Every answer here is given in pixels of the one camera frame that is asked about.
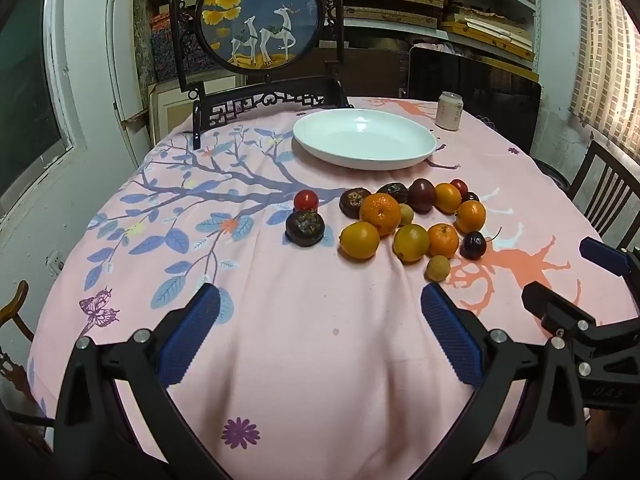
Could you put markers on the brown curved wooden chair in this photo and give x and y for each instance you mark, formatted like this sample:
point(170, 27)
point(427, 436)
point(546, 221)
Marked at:
point(15, 305)

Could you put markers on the large tangerine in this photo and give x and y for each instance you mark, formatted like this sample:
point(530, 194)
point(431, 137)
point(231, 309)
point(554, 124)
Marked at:
point(381, 214)

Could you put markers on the round deer screen ornament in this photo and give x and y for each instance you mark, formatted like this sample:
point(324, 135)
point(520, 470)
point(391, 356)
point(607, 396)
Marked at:
point(260, 10)

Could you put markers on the small tangerine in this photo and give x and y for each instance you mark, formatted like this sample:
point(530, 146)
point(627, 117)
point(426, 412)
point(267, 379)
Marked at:
point(443, 240)
point(471, 216)

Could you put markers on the black flat panel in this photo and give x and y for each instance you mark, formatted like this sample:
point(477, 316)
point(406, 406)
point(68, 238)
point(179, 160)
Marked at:
point(475, 80)

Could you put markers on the yellowish orange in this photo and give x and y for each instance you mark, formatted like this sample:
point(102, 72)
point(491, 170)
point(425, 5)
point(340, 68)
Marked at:
point(410, 242)

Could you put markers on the red cherry tomato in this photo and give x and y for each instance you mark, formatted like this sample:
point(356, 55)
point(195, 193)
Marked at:
point(305, 200)
point(460, 186)

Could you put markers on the dark brown wrinkled fruit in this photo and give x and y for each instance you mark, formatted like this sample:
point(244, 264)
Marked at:
point(354, 202)
point(393, 191)
point(305, 228)

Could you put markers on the dark round object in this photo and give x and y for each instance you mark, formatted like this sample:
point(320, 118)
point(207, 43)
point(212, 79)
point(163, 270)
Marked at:
point(550, 170)

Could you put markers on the pale drink can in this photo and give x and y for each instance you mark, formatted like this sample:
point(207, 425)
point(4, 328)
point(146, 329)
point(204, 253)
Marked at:
point(449, 112)

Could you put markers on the window with white frame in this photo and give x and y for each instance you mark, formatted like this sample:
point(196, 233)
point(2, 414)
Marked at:
point(25, 85)

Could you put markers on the pink printed tablecloth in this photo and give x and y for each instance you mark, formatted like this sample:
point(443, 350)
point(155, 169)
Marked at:
point(300, 360)

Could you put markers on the dark carved wooden chair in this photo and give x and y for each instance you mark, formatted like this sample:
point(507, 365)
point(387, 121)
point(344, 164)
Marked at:
point(240, 107)

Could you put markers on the smooth orange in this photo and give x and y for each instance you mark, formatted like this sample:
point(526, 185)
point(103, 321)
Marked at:
point(447, 197)
point(359, 240)

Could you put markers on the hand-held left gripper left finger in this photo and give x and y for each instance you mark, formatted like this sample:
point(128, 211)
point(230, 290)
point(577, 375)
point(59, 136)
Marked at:
point(192, 330)

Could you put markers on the light wooden picture frame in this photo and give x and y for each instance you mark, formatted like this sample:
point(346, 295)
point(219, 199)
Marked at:
point(167, 105)

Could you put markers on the patterned boards leaning on wall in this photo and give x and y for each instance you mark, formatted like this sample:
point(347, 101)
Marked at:
point(155, 45)

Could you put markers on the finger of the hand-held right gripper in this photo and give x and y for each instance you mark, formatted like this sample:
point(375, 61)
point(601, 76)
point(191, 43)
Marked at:
point(605, 255)
point(550, 305)

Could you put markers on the white wall shelf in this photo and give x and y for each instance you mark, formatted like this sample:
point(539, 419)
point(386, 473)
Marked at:
point(390, 22)

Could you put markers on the dark red plum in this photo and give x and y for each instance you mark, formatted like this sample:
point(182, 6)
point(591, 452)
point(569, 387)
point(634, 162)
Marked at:
point(421, 193)

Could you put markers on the small yellow-green fruit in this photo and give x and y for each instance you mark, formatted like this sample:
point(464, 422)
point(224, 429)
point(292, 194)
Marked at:
point(406, 215)

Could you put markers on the dark cherry with stem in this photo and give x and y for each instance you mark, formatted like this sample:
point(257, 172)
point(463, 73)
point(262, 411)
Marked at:
point(472, 245)

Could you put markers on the dark slatted wooden chair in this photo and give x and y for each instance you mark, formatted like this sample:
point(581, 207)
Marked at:
point(595, 195)

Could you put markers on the small tan longan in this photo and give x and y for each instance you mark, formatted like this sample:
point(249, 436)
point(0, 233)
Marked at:
point(438, 267)

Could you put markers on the white oval plate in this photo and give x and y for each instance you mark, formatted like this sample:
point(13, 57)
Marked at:
point(365, 135)

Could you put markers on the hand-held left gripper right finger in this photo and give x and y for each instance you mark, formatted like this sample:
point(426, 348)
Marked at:
point(450, 335)

